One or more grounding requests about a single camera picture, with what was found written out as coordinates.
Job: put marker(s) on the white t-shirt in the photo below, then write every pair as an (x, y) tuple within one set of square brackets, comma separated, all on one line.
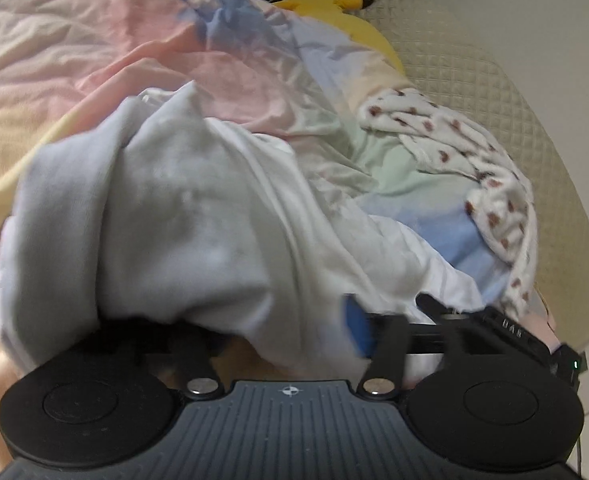
[(199, 210)]

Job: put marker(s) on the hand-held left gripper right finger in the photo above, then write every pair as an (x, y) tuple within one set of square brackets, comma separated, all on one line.
[(357, 325)]

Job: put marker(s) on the beige quilted headboard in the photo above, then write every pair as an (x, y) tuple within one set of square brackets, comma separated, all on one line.
[(499, 85)]

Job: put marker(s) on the yellow plush toy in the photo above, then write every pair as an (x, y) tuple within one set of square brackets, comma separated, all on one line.
[(354, 25)]

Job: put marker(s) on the white spotted cloth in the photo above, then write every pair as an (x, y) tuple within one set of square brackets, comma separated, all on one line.
[(474, 160)]

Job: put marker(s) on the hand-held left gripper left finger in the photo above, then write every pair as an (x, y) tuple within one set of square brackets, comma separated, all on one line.
[(197, 360)]

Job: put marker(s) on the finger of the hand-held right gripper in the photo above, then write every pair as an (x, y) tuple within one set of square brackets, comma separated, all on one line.
[(429, 302)]

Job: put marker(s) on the pastel bed blanket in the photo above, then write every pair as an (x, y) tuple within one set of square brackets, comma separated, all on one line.
[(99, 35)]

